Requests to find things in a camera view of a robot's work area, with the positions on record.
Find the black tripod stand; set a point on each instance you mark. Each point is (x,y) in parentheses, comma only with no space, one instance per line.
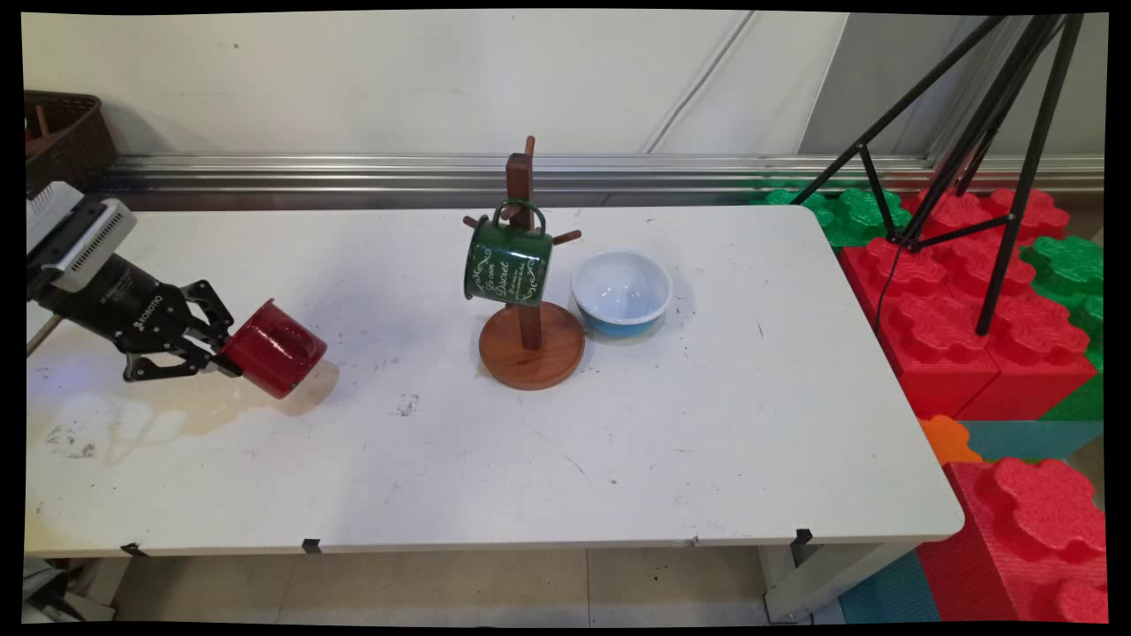
(1016,115)

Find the black table edge clip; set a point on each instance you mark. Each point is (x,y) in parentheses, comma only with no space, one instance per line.
(311,546)
(134,549)
(801,543)

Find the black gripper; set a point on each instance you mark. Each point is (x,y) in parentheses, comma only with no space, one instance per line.
(124,305)

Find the brown wooden mug tree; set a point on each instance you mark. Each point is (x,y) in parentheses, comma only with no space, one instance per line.
(532,349)

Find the grey object under table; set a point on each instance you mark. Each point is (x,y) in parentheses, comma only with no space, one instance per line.
(49,592)

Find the white table leg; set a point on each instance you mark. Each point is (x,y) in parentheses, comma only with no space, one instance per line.
(822,583)

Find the orange foam block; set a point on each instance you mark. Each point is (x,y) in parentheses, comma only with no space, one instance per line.
(945,439)

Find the teal foam block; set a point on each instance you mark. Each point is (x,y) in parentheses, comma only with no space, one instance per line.
(888,596)
(1029,439)

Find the aluminium wall rail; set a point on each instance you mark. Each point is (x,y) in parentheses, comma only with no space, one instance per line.
(398,170)

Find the red enamel mug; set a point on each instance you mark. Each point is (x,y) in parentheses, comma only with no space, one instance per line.
(274,349)

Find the blue and white bowl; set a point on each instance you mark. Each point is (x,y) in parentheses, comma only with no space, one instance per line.
(621,287)

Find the green foam block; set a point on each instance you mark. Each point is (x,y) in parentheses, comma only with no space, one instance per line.
(853,216)
(1069,265)

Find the large red foam block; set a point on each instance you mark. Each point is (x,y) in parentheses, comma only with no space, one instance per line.
(945,336)

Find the brown wicker basket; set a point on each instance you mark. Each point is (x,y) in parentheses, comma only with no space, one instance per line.
(66,132)

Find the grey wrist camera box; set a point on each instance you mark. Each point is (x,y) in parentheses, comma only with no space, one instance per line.
(88,243)

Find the green enamel mug white print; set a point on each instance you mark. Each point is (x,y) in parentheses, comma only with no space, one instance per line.
(505,265)

